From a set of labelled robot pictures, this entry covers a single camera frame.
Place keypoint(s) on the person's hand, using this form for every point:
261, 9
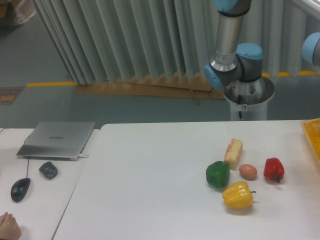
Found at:
9, 228

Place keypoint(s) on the black computer mouse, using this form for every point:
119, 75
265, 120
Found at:
19, 189

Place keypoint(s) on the yellow bell pepper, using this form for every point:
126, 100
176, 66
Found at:
238, 196

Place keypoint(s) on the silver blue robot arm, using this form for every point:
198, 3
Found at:
226, 37

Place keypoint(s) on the green bell pepper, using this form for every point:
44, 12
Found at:
217, 174

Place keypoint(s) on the red bell pepper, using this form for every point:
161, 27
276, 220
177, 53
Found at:
274, 170

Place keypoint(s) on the yellow woven basket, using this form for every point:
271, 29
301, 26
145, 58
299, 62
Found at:
311, 129

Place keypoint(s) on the dark grey small gadget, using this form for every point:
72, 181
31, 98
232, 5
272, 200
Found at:
48, 170

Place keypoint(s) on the silver laptop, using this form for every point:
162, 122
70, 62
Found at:
57, 140

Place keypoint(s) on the white usb plug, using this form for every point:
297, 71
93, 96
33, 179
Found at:
81, 156

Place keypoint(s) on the floor warning sticker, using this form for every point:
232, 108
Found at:
9, 94

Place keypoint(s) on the pale green pleated curtain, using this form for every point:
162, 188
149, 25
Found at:
102, 40

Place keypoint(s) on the cardboard box top left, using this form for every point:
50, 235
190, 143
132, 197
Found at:
16, 12

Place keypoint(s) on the toy bread slice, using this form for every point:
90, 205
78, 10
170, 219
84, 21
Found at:
233, 153

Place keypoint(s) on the brown egg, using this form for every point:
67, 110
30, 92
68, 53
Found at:
248, 172

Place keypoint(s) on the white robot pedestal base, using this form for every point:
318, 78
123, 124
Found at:
248, 101

